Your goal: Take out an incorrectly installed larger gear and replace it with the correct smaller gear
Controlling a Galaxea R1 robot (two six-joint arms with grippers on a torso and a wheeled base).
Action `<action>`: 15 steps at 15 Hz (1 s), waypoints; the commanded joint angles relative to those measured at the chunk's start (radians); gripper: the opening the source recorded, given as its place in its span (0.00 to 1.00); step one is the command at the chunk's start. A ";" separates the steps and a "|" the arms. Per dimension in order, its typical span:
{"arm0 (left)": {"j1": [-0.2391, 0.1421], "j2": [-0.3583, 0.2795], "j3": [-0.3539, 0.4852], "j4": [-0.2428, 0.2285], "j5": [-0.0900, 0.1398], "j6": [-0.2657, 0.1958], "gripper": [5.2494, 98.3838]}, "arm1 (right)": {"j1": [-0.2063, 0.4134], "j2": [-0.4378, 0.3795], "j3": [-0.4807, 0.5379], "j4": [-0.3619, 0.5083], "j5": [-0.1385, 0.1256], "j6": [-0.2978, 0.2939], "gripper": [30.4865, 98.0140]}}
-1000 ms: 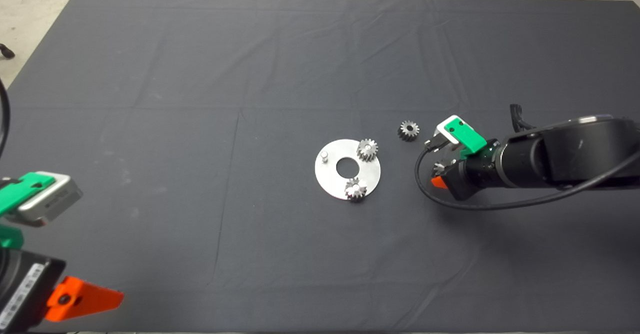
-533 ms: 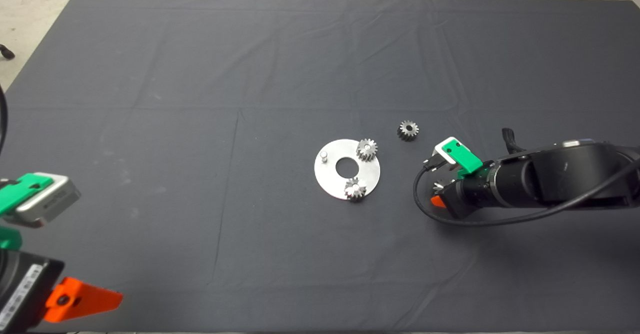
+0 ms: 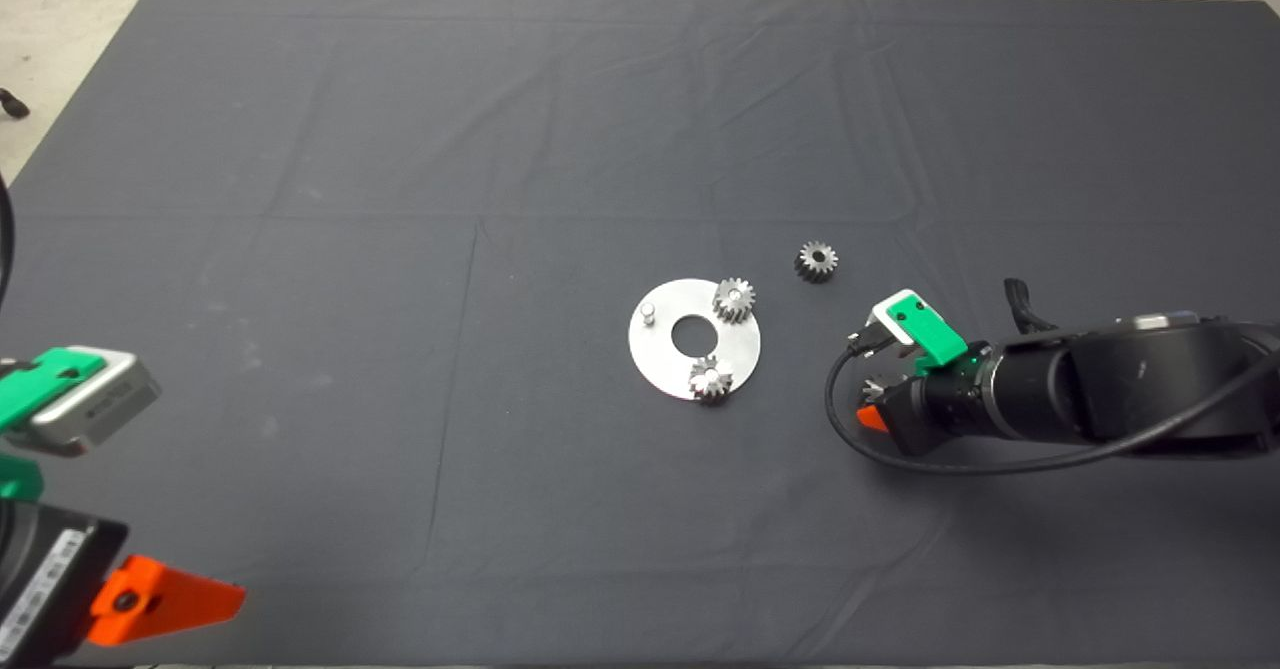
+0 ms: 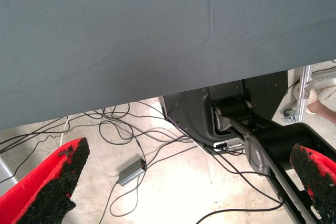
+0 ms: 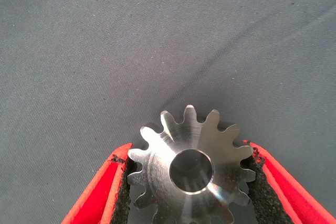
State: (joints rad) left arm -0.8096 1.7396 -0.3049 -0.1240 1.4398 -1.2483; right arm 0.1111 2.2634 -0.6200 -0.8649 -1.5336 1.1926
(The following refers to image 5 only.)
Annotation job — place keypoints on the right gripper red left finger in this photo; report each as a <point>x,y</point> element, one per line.
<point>99,195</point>

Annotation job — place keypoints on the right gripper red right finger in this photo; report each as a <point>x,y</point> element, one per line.
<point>283,197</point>

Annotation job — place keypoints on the large steel gear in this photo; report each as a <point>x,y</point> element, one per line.
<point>157,161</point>

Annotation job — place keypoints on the dark grey table cloth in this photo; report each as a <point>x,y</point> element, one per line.
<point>105,64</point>

